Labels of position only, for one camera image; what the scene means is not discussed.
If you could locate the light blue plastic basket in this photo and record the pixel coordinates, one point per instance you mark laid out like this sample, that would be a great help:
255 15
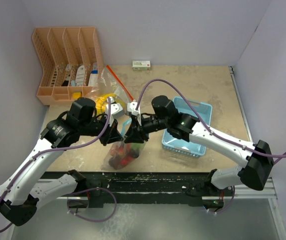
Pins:
172 144

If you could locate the clear orange-zipper bag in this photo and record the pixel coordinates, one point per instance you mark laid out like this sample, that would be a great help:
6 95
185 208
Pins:
108 82

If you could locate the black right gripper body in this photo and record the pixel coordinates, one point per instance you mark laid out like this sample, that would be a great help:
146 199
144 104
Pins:
153 123

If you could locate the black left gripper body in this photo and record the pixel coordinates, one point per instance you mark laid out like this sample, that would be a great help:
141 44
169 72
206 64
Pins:
94 127

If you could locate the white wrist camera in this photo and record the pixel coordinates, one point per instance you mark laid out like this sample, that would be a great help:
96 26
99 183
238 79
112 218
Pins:
113 109
133 109

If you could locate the green white small box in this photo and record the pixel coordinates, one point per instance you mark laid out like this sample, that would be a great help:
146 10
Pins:
142 65

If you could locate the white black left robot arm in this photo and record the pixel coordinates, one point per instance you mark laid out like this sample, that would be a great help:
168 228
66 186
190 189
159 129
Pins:
20 196

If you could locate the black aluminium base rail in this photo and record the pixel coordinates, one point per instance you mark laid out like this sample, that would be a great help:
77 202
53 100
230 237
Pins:
185 188

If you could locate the yellow banana bunch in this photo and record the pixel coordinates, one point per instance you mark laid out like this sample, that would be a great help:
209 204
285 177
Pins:
101 102

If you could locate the clear blue-zipper bag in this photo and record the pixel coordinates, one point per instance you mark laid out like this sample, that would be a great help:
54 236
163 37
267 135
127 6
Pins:
105 166

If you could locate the peach desk organizer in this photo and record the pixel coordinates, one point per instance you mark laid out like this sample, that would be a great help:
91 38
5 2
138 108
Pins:
58 46

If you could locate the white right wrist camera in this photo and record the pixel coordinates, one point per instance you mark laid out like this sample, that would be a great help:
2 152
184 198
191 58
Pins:
133 109

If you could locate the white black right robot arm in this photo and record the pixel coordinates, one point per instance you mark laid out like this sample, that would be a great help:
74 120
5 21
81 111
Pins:
253 160

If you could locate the white striped card pack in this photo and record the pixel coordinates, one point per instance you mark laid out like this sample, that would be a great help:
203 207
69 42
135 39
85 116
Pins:
80 75

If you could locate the yellow grey eraser block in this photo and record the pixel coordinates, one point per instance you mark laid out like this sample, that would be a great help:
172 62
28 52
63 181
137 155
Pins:
76 95

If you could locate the green grape bunch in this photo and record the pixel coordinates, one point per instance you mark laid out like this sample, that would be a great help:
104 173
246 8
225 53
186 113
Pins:
135 149

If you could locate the black grey scraper tool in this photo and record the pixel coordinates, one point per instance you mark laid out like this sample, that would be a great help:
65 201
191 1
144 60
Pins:
66 76

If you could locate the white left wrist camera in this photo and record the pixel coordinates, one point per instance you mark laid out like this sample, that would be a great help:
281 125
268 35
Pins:
113 109

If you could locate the white blue boxed item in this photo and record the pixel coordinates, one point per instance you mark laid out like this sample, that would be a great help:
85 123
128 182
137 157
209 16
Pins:
93 75

